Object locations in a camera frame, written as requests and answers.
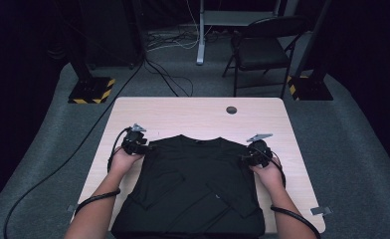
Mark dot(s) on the person's left hand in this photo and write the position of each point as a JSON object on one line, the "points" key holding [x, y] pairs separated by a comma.
{"points": [[123, 164]]}

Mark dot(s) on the white metal desk frame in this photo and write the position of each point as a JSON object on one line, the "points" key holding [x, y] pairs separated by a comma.
{"points": [[201, 40]]}

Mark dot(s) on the black folding chair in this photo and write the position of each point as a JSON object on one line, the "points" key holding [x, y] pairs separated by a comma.
{"points": [[261, 49]]}

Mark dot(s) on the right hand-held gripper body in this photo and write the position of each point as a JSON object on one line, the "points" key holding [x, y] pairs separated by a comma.
{"points": [[258, 151]]}

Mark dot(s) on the person's right hand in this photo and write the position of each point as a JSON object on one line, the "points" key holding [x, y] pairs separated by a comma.
{"points": [[269, 176]]}

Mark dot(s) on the dark cabinet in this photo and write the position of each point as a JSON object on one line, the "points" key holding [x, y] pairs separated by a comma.
{"points": [[111, 33]]}

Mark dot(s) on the grey tape piece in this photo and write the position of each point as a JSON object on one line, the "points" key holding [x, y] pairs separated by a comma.
{"points": [[71, 208], [321, 211]]}

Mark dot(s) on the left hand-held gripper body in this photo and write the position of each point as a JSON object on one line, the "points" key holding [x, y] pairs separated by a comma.
{"points": [[134, 139]]}

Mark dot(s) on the black t-shirt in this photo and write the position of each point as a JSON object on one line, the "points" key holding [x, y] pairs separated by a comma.
{"points": [[189, 186]]}

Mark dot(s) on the black stand yellow-striped base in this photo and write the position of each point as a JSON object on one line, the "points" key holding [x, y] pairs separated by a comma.
{"points": [[92, 90], [310, 88]]}

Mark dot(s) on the grey table grommet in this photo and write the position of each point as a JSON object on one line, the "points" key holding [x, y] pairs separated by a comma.
{"points": [[231, 110]]}

